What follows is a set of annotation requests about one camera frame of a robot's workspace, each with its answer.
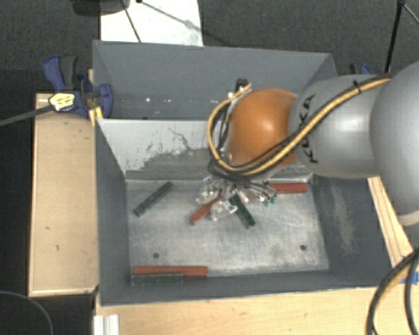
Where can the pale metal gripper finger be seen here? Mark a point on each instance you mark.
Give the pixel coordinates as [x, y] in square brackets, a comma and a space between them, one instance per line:
[224, 209]
[206, 191]

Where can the red-brown block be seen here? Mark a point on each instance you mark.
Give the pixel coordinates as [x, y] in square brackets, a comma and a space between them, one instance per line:
[171, 270]
[202, 215]
[290, 188]

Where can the dark green flat block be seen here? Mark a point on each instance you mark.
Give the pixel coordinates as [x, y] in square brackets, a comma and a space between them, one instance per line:
[243, 213]
[153, 198]
[157, 279]

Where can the grey metal bin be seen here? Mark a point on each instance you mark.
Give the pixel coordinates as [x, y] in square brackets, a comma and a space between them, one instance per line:
[181, 82]

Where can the pale wood flat board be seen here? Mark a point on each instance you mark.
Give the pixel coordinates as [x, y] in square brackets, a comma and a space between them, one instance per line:
[63, 201]

